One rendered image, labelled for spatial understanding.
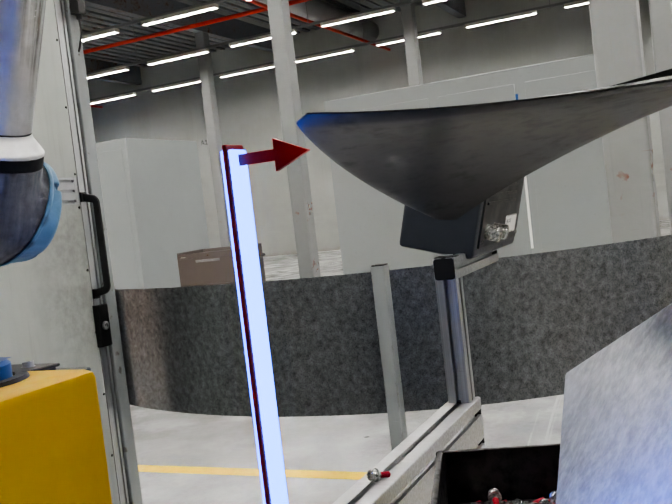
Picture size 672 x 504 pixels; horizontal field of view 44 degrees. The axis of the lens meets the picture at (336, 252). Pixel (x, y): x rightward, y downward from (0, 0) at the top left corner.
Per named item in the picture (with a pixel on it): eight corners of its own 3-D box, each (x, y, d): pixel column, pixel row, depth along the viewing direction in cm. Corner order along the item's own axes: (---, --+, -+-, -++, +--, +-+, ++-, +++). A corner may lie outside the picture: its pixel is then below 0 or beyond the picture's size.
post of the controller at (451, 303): (469, 403, 110) (453, 256, 109) (448, 404, 111) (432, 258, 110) (475, 398, 113) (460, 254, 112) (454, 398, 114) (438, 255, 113)
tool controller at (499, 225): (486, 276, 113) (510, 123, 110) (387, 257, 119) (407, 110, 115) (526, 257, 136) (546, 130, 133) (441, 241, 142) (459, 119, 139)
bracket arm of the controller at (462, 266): (456, 279, 109) (453, 257, 109) (434, 281, 110) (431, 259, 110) (498, 260, 130) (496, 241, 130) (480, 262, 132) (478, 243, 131)
